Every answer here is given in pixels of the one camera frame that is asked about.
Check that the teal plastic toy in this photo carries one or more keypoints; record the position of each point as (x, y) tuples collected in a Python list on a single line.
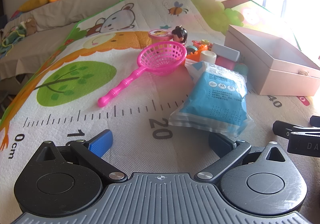
[(241, 69)]

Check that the colourful toy camera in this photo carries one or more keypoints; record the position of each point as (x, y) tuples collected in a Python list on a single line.
[(200, 45)]

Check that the white cylinder block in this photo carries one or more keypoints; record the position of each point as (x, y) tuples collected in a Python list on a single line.
[(208, 56)]

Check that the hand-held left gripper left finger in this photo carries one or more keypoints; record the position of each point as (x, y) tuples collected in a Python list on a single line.
[(101, 142)]

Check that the pink block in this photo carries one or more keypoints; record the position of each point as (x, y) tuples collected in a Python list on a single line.
[(225, 63)]

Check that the orange plastic toy shell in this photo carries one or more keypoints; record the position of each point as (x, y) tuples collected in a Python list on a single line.
[(192, 58)]

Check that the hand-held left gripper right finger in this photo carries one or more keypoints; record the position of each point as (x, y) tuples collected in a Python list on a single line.
[(220, 145)]

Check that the cartoon printed play mat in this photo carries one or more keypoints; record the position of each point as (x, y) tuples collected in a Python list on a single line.
[(105, 94)]

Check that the blue and white packet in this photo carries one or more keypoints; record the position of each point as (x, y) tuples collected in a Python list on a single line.
[(217, 96)]

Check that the pink cardboard box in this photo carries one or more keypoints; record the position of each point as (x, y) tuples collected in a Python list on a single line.
[(270, 68)]

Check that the pink toy strainer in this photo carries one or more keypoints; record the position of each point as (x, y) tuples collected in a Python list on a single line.
[(160, 57)]

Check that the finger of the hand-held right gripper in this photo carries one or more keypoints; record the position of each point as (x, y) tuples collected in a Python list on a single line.
[(315, 121), (283, 129)]

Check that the brown teddy bear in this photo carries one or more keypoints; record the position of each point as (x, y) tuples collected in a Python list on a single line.
[(31, 25)]

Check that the yellow banana plush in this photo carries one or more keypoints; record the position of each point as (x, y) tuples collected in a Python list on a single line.
[(33, 3)]

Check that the pink round toy drum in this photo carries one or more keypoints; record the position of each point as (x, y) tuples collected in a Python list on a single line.
[(160, 33)]

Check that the grey sofa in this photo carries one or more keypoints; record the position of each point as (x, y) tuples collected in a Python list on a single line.
[(50, 21)]

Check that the white rectangular block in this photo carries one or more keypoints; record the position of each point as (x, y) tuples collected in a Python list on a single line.
[(226, 51)]

